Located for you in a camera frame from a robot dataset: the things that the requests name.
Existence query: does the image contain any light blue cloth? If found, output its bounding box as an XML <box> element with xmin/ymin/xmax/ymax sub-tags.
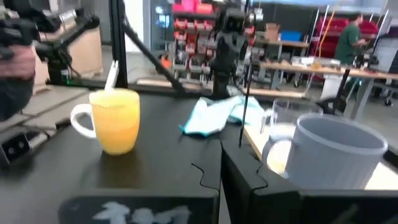
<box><xmin>179</xmin><ymin>95</ymin><xmax>266</xmax><ymax>138</ymax></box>

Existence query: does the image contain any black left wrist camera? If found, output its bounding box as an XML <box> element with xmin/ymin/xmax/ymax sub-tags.
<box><xmin>221</xmin><ymin>8</ymin><xmax>247</xmax><ymax>34</ymax></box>

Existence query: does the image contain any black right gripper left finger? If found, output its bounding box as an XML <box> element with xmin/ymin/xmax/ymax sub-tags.
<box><xmin>58</xmin><ymin>139</ymin><xmax>223</xmax><ymax>224</ymax></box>

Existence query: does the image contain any black clamp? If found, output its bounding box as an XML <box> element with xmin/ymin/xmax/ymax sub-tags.
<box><xmin>316</xmin><ymin>97</ymin><xmax>339</xmax><ymax>115</ymax></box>

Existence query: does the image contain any yellow mug with white handle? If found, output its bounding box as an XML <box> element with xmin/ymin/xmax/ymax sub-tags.
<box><xmin>70</xmin><ymin>88</ymin><xmax>141</xmax><ymax>156</ymax></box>

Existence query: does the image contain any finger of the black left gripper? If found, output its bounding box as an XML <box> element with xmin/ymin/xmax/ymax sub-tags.
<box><xmin>226</xmin><ymin>37</ymin><xmax>238</xmax><ymax>72</ymax></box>
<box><xmin>217</xmin><ymin>37</ymin><xmax>228</xmax><ymax>72</ymax></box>

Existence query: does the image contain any person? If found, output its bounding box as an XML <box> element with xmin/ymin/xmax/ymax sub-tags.
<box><xmin>334</xmin><ymin>13</ymin><xmax>367</xmax><ymax>67</ymax></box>
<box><xmin>0</xmin><ymin>76</ymin><xmax>35</xmax><ymax>123</ymax></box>

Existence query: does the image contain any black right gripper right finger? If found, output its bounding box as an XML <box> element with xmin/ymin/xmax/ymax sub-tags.
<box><xmin>221</xmin><ymin>139</ymin><xmax>398</xmax><ymax>224</ymax></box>

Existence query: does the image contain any grey mug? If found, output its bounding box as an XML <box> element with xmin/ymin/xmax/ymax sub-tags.
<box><xmin>261</xmin><ymin>112</ymin><xmax>389</xmax><ymax>190</ymax></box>

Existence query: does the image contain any black aluminium rig frame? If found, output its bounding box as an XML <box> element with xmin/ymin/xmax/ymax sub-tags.
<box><xmin>0</xmin><ymin>0</ymin><xmax>398</xmax><ymax>170</ymax></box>

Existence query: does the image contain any cardboard box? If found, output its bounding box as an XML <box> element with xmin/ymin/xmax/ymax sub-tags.
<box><xmin>265</xmin><ymin>22</ymin><xmax>281</xmax><ymax>42</ymax></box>

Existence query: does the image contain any blue plastic bin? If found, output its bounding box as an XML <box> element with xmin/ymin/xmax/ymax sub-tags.
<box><xmin>280</xmin><ymin>30</ymin><xmax>303</xmax><ymax>42</ymax></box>

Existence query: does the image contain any clear glass mug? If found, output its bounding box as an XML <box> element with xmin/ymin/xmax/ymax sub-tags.
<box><xmin>260</xmin><ymin>98</ymin><xmax>324</xmax><ymax>147</ymax></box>

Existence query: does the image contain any red bin storage rack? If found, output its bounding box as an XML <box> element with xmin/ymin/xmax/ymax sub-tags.
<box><xmin>172</xmin><ymin>0</ymin><xmax>261</xmax><ymax>81</ymax></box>

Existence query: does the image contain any wooden shelf board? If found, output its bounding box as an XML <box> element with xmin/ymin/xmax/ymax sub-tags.
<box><xmin>243</xmin><ymin>123</ymin><xmax>398</xmax><ymax>190</ymax></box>

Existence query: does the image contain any white cabinet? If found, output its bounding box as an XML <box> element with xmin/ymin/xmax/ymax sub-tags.
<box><xmin>319</xmin><ymin>73</ymin><xmax>343</xmax><ymax>101</ymax></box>

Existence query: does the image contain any yellow hanging cable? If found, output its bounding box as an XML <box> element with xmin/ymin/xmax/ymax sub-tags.
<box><xmin>318</xmin><ymin>5</ymin><xmax>339</xmax><ymax>65</ymax></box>

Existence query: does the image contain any red shelving unit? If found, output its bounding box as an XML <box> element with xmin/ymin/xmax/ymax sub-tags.
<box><xmin>312</xmin><ymin>17</ymin><xmax>381</xmax><ymax>60</ymax></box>

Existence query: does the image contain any silver angle bracket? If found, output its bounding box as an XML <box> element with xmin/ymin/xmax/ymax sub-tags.
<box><xmin>104</xmin><ymin>60</ymin><xmax>120</xmax><ymax>91</ymax></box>

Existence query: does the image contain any orange black machine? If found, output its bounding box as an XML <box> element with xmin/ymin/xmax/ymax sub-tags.
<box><xmin>159</xmin><ymin>53</ymin><xmax>172</xmax><ymax>70</ymax></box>

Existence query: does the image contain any plywood crate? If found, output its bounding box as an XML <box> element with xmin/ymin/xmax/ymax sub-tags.
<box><xmin>32</xmin><ymin>26</ymin><xmax>104</xmax><ymax>88</ymax></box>

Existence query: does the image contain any wooden workbench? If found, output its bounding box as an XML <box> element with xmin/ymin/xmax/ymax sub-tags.
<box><xmin>256</xmin><ymin>58</ymin><xmax>398</xmax><ymax>108</ymax></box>

